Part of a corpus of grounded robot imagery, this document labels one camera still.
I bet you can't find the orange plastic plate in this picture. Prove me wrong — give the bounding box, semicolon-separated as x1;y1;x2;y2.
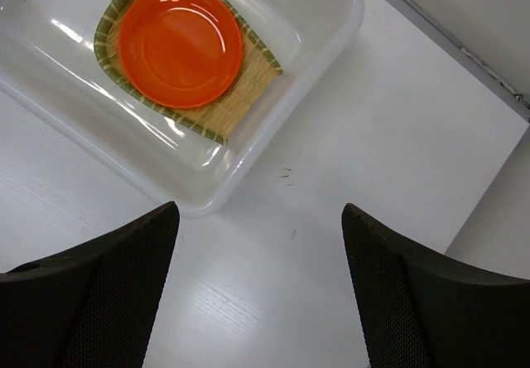
118;0;243;109

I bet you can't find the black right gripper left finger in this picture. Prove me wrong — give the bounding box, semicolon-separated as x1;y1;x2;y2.
1;202;180;367

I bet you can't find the woven bamboo tray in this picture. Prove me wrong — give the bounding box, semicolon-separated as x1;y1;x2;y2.
94;0;283;145

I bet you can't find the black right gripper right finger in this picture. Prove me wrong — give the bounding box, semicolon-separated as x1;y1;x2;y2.
341;204;529;367

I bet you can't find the clear plastic bin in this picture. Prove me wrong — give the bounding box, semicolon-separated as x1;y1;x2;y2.
1;0;364;217

